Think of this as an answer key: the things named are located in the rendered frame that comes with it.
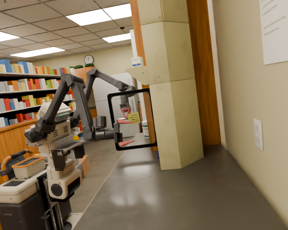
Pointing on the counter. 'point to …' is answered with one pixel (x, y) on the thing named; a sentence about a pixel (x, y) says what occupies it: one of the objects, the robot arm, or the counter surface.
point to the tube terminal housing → (173, 93)
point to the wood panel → (206, 37)
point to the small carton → (137, 61)
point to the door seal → (113, 120)
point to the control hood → (139, 74)
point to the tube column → (162, 11)
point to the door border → (114, 120)
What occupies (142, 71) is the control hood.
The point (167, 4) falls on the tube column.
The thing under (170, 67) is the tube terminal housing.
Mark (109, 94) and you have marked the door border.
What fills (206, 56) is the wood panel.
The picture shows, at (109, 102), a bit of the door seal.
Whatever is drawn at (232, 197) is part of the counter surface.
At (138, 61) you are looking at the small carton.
